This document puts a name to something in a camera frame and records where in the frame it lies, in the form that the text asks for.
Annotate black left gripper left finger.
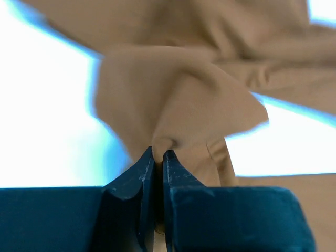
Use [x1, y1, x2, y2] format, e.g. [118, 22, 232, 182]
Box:
[91, 148, 155, 252]

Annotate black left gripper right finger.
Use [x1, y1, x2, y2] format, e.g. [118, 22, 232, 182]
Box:
[163, 150, 216, 251]

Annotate brown trousers with striped trim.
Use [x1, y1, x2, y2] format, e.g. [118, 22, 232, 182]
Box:
[25, 1, 335, 251]

